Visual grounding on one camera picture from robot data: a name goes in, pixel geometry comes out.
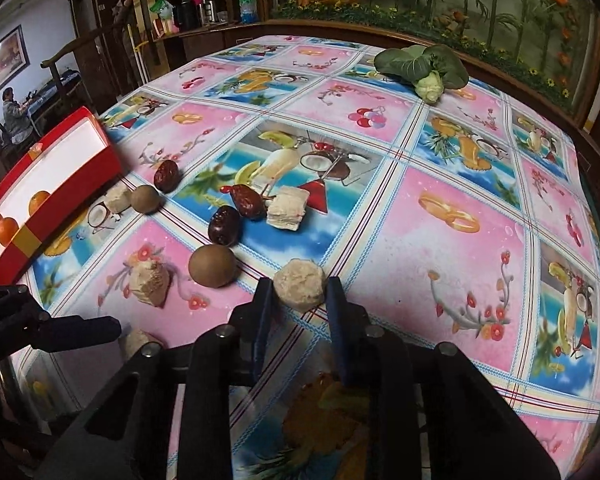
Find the green bok choy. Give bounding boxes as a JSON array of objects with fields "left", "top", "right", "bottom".
[{"left": 374, "top": 44, "right": 470, "bottom": 106}]

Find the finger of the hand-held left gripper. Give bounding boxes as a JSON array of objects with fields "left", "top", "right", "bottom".
[{"left": 0, "top": 284, "right": 124, "bottom": 357}]

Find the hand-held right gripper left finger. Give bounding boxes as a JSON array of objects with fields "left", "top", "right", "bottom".
[{"left": 35, "top": 276, "right": 276, "bottom": 480}]

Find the red box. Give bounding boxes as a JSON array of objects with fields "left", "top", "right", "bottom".
[{"left": 0, "top": 106, "right": 123, "bottom": 286}]

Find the red date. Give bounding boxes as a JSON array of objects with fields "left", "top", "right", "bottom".
[
  {"left": 208, "top": 205, "right": 241, "bottom": 248},
  {"left": 153, "top": 160, "right": 182, "bottom": 194},
  {"left": 228, "top": 184, "right": 267, "bottom": 222}
]

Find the wooden chair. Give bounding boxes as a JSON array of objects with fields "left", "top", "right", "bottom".
[{"left": 39, "top": 27, "right": 108, "bottom": 121}]

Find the beige cake piece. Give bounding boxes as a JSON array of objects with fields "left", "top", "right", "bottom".
[
  {"left": 266, "top": 185, "right": 307, "bottom": 232},
  {"left": 272, "top": 258, "right": 327, "bottom": 315},
  {"left": 103, "top": 183, "right": 133, "bottom": 217},
  {"left": 130, "top": 260, "right": 173, "bottom": 308},
  {"left": 119, "top": 329, "right": 166, "bottom": 361}
]

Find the printed fruit tablecloth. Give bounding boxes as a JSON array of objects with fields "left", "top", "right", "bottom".
[{"left": 10, "top": 35, "right": 600, "bottom": 480}]

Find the blue table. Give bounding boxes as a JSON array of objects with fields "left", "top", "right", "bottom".
[{"left": 30, "top": 70, "right": 83, "bottom": 111}]

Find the large brown longan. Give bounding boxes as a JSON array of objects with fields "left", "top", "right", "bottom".
[{"left": 188, "top": 244, "right": 238, "bottom": 288}]

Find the black mug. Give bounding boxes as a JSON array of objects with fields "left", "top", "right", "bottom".
[{"left": 172, "top": 0, "right": 199, "bottom": 33}]

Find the framed wall picture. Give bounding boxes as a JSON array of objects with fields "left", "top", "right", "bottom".
[{"left": 0, "top": 25, "right": 31, "bottom": 111}]

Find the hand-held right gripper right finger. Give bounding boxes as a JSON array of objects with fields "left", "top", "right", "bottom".
[{"left": 324, "top": 276, "right": 563, "bottom": 480}]

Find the small brown longan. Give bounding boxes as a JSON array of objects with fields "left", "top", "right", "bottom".
[{"left": 131, "top": 185, "right": 166, "bottom": 215}]

